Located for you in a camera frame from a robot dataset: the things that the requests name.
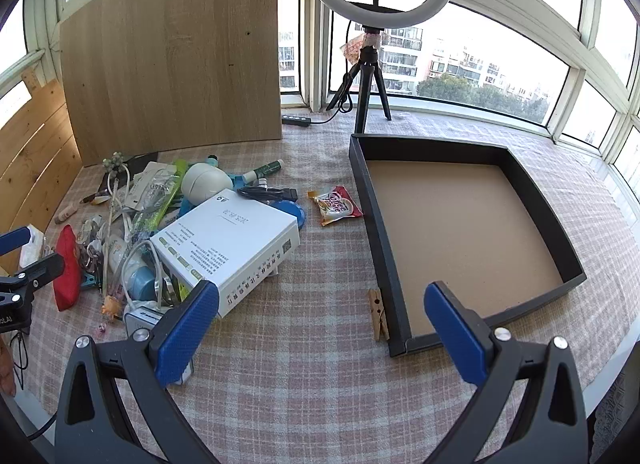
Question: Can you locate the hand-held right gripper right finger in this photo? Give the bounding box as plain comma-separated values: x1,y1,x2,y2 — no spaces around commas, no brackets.
424,281,591,464

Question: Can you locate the black power cable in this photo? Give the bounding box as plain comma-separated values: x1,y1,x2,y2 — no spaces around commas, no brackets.
310,19,358,126

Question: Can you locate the black foil packet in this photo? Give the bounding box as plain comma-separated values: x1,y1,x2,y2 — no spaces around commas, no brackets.
97,153,160,195

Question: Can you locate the blue round lid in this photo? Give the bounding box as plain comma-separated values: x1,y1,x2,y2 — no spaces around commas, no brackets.
272,199,308,230

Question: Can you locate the white paper packet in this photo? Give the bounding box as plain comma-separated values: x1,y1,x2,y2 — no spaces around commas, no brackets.
124,162,161,209

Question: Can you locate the white tube with green label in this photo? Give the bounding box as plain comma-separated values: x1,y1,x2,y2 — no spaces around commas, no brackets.
242,159,285,182

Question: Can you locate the white cardboard box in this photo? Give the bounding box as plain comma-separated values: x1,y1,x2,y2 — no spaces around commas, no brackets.
150,188,301,320

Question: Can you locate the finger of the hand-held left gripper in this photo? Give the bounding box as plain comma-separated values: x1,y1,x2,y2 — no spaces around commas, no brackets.
0,226,32,258
0,253,67,296

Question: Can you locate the red fabric pouch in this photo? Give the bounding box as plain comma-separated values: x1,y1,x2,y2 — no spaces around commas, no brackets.
54,225,83,312

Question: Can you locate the red snack packet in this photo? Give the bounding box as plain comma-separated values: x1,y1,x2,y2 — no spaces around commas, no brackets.
306,186,364,228

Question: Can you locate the black cable connector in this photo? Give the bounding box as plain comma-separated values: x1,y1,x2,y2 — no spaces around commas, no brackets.
237,185,298,202

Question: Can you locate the white snowflake charging cable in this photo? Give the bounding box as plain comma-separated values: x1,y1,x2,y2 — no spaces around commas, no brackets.
101,150,173,317

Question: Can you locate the wooden clothespin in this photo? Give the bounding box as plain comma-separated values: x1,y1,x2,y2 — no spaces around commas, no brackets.
368,288,391,342

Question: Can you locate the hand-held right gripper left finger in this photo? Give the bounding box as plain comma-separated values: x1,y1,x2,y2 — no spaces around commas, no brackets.
54,280,221,464

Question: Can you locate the pink paper tag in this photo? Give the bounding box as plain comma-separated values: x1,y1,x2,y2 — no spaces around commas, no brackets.
340,34,366,65

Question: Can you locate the white egg-shaped device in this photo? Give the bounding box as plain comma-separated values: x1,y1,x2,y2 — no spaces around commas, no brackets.
181,163,227,205

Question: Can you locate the light wooden board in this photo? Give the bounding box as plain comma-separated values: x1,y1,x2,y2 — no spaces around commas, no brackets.
59,0,285,168

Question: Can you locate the clear green toothbrush package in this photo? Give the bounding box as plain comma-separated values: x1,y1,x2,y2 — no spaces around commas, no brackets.
127,169,188,240

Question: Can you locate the black tripod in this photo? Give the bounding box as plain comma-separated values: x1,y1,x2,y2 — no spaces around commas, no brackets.
326,26,393,135

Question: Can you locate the black cardboard tray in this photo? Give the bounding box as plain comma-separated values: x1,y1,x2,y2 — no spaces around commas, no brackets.
348,133,587,358

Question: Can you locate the wooden slat panel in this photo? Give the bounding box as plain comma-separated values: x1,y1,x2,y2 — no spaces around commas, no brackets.
0,66,83,275

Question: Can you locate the white tissue pack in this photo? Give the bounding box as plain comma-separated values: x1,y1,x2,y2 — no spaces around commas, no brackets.
19,224,51,270

